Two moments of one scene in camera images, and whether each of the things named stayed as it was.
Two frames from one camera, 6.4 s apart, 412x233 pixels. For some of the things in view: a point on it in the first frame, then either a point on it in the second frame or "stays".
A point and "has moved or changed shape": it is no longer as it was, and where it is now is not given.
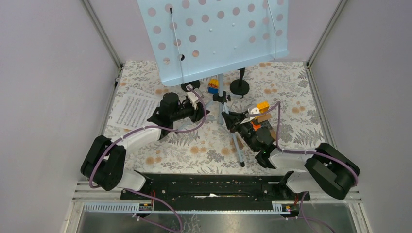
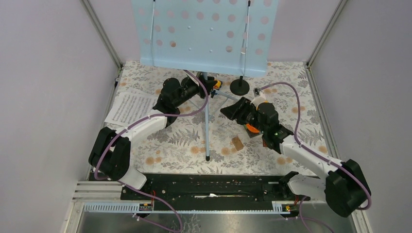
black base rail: x=248 y=188 stays
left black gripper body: x=195 y=116 -> x=201 y=79
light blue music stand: x=191 y=39 has moved or changed shape
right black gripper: x=232 y=118 -> x=237 y=111
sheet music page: x=130 y=110 stays
